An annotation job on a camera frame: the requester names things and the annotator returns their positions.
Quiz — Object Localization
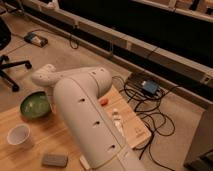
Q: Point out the green ceramic bowl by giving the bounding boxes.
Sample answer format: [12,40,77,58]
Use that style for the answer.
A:
[20,91,51,120]

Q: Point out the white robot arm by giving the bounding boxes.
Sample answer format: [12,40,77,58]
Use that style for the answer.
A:
[31,64,145,171]

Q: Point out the orange marker pen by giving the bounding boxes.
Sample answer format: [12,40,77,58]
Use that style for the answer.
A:
[99,98,109,106]

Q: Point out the small white bottle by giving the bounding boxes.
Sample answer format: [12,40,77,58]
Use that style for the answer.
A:
[112,109,124,135]

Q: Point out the blue black power adapter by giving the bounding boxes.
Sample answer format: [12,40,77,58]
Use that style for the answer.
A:
[142,80,159,95]

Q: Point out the beige sponge block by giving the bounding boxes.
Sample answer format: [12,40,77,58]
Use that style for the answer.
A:
[79,155,90,171]

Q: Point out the grey sponge block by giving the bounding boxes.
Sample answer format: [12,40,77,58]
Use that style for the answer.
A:
[41,154,68,167]

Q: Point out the white paper cup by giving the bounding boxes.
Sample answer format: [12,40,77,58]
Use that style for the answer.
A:
[7,124,34,149]

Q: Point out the black office chair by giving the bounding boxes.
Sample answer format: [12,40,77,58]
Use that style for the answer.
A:
[0,17,32,92]

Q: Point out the black floor cables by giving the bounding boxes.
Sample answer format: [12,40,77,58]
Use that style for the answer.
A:
[112,74,181,171]

